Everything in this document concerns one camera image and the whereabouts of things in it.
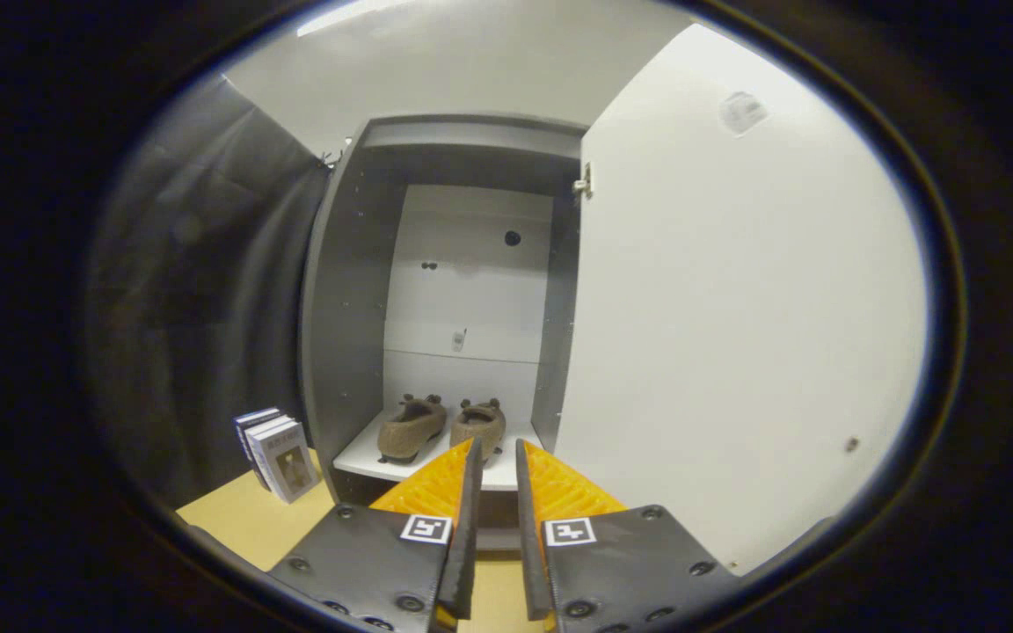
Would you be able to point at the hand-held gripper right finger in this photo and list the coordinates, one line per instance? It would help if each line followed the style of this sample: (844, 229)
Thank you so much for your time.
(528, 527)

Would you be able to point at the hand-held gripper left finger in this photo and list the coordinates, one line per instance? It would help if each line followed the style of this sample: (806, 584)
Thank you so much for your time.
(469, 527)

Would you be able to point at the brown fuzzy shoe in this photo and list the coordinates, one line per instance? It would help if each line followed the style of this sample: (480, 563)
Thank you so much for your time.
(478, 426)
(410, 431)

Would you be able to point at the white shoe cabinet door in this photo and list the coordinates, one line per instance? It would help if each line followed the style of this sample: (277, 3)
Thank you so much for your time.
(735, 308)

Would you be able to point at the metal door hinge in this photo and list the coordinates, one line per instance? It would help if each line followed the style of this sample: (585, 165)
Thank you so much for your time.
(583, 182)

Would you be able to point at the white grey book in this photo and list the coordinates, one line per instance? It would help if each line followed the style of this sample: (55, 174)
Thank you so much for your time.
(291, 466)

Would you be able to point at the dark blue book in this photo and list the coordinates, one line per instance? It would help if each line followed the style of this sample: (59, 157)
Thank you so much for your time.
(247, 435)

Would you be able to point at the black backdrop cloth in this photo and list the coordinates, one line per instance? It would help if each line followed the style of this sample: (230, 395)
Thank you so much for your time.
(207, 308)

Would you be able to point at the ceiling light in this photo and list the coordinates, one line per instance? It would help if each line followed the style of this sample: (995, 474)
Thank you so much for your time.
(353, 13)

